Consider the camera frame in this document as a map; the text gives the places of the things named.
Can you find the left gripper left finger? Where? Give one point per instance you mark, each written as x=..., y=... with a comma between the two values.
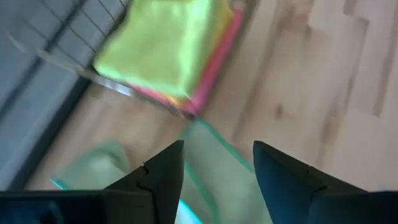
x=164, y=177

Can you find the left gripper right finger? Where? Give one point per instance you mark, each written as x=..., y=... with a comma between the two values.
x=286, y=180

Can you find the pink microfiber towel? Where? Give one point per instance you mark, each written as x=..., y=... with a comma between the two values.
x=214, y=71

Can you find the sage green microfiber towel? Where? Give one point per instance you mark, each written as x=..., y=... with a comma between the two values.
x=217, y=174

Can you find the lime green microfiber towel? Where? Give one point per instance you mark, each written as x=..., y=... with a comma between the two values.
x=161, y=46

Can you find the black aluminium table frame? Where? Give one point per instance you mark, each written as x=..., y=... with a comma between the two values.
x=49, y=133

